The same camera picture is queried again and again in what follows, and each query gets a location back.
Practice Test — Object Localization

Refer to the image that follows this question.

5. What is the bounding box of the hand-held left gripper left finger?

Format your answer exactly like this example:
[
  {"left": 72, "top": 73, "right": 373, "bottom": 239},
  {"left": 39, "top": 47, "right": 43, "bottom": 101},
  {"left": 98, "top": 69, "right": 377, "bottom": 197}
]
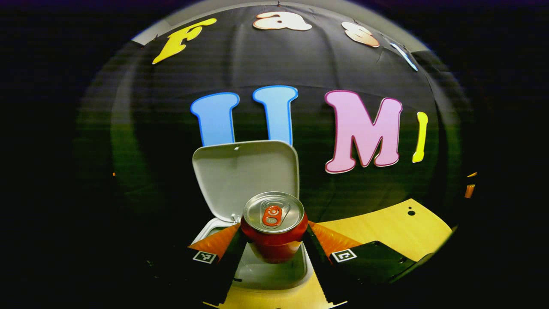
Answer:
[{"left": 146, "top": 222, "right": 248, "bottom": 306}]

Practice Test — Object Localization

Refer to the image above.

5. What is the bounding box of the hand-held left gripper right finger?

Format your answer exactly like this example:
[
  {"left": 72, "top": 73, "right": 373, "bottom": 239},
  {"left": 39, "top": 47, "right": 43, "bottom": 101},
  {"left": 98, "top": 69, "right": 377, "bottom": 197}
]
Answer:
[{"left": 303, "top": 221, "right": 434, "bottom": 303}]

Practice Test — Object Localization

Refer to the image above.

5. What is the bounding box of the red pop can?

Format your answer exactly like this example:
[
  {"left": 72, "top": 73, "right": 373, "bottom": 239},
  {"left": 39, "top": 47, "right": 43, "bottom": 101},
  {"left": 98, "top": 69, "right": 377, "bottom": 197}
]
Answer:
[{"left": 240, "top": 191, "right": 308, "bottom": 264}]

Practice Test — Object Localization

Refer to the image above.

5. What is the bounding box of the white desktop garbage bin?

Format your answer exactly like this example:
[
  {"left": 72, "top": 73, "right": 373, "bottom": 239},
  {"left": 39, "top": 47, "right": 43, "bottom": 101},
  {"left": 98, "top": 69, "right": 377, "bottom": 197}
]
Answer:
[{"left": 191, "top": 140, "right": 310, "bottom": 291}]

